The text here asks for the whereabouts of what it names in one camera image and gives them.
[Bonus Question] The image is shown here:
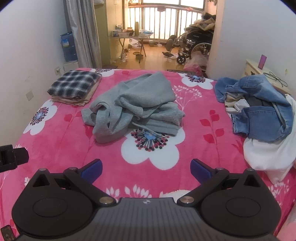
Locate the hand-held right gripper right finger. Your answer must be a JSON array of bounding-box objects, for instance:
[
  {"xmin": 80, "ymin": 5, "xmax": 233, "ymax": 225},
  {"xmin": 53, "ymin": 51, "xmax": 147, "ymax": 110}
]
[{"xmin": 177, "ymin": 159, "xmax": 266, "ymax": 207}]

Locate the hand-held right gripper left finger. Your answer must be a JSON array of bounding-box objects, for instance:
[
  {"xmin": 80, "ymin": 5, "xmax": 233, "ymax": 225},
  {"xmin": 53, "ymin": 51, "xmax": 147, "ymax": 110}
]
[{"xmin": 30, "ymin": 159, "xmax": 117, "ymax": 207}]

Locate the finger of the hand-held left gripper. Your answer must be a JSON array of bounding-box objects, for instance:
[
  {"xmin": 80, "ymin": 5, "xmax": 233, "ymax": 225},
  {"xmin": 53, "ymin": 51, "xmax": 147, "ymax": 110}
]
[{"xmin": 0, "ymin": 145, "xmax": 29, "ymax": 173}]

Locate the grey fleece towel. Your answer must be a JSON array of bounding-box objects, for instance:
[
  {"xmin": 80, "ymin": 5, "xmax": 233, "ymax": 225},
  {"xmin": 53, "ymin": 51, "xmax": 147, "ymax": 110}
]
[{"xmin": 81, "ymin": 72, "xmax": 186, "ymax": 144}]

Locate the clothes pile on wheelchair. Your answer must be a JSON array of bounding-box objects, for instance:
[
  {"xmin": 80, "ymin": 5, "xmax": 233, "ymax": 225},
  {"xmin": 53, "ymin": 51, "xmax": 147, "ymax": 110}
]
[{"xmin": 184, "ymin": 11, "xmax": 216, "ymax": 32}]

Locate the pink floral blanket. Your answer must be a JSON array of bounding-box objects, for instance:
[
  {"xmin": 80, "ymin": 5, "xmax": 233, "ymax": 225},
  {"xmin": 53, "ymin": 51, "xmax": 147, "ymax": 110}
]
[{"xmin": 0, "ymin": 67, "xmax": 296, "ymax": 241}]

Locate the white garment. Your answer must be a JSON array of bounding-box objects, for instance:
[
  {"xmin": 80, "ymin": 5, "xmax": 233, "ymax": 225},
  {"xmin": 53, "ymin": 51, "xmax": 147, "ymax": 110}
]
[{"xmin": 243, "ymin": 94, "xmax": 296, "ymax": 184}]

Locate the cream garment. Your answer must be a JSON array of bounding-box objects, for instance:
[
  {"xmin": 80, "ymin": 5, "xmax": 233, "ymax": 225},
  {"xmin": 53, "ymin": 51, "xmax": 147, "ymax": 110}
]
[{"xmin": 224, "ymin": 91, "xmax": 250, "ymax": 114}]

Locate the beige folded garment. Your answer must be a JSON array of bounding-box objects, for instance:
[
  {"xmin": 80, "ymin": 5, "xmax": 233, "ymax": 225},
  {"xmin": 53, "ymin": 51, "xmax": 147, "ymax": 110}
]
[{"xmin": 51, "ymin": 79, "xmax": 102, "ymax": 107}]

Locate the black white plaid shirt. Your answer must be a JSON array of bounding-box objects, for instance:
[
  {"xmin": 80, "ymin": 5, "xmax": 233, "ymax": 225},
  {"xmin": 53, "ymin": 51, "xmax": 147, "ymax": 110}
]
[{"xmin": 47, "ymin": 70, "xmax": 102, "ymax": 101}]

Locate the pink plastic bag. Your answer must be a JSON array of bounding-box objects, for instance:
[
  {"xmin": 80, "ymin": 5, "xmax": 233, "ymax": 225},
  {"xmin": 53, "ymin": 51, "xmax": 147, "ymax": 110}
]
[{"xmin": 183, "ymin": 51, "xmax": 208, "ymax": 76}]

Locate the blue denim jacket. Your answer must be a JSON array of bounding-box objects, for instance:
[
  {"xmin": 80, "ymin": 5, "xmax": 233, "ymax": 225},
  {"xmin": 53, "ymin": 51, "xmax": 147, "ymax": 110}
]
[{"xmin": 225, "ymin": 75, "xmax": 294, "ymax": 143}]

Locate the cream nightstand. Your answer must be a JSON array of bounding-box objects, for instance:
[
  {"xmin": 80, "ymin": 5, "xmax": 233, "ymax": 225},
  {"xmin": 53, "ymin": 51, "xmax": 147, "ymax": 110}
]
[{"xmin": 242, "ymin": 59, "xmax": 292, "ymax": 95}]

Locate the wheelchair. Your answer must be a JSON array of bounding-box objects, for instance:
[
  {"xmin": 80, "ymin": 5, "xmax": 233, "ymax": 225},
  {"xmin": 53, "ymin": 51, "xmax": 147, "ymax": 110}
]
[{"xmin": 163, "ymin": 29, "xmax": 213, "ymax": 65}]

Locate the olive green door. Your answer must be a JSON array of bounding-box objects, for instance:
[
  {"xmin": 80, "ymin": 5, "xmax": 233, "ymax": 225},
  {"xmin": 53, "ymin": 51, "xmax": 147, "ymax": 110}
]
[{"xmin": 94, "ymin": 0, "xmax": 111, "ymax": 66}]

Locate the grey curtain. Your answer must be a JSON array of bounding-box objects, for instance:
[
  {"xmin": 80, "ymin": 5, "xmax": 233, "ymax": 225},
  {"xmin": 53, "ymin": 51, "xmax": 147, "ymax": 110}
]
[{"xmin": 63, "ymin": 0, "xmax": 102, "ymax": 69}]

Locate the folding table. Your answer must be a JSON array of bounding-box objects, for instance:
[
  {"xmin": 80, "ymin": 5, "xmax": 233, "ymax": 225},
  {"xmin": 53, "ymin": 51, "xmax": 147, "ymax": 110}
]
[{"xmin": 111, "ymin": 31, "xmax": 154, "ymax": 58}]

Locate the balcony railing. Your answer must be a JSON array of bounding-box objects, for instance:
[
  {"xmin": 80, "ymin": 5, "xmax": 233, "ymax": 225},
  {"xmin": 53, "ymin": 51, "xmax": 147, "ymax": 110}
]
[{"xmin": 128, "ymin": 5, "xmax": 205, "ymax": 40}]

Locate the black cable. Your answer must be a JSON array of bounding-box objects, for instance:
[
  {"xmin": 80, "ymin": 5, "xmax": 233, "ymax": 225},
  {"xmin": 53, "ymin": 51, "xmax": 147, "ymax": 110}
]
[{"xmin": 263, "ymin": 71, "xmax": 289, "ymax": 88}]

